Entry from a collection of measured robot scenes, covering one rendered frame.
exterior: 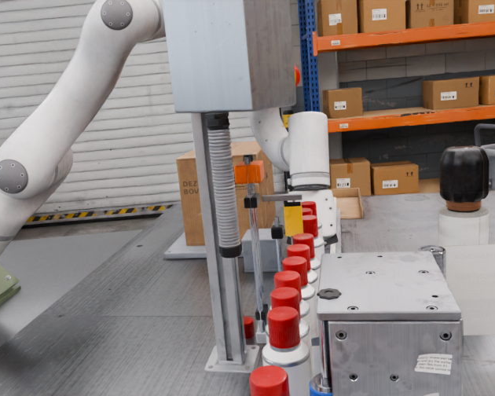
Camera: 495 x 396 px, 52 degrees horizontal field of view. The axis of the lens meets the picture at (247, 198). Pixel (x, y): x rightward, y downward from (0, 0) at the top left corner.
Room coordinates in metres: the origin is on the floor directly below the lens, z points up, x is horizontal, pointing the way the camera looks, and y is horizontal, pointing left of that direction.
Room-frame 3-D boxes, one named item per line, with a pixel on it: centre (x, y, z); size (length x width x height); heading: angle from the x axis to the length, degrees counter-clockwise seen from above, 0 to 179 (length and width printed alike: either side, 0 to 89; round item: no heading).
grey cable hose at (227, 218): (0.72, 0.03, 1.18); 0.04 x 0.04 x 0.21
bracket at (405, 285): (0.43, -0.11, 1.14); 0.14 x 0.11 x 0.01; 169
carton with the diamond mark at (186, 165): (1.60, 0.05, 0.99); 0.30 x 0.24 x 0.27; 169
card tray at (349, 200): (1.84, -0.29, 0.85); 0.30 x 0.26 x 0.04; 169
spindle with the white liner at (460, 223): (0.88, -0.39, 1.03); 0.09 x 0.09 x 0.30
